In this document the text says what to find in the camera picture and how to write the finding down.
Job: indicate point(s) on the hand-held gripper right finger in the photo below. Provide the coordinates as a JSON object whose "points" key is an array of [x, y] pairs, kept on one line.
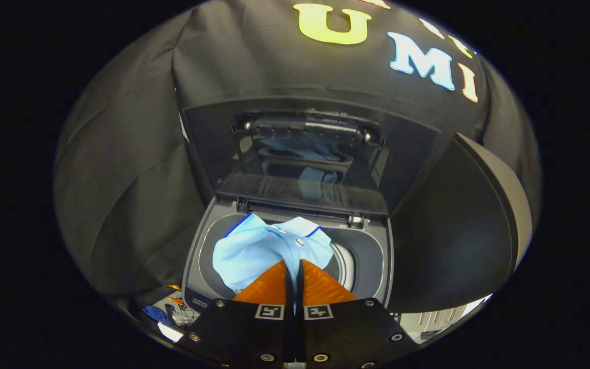
{"points": [[346, 328]]}

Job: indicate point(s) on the beige cabinet with black top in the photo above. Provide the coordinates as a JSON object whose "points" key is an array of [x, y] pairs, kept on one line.
{"points": [[454, 230]]}

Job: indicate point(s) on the dark washing machine lid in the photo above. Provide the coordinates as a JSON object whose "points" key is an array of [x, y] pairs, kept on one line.
{"points": [[208, 148]]}

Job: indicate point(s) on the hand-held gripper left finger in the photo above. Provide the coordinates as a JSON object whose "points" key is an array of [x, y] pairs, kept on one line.
{"points": [[254, 328]]}

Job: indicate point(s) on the light blue polo shirt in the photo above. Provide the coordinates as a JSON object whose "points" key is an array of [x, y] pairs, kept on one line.
{"points": [[254, 251]]}

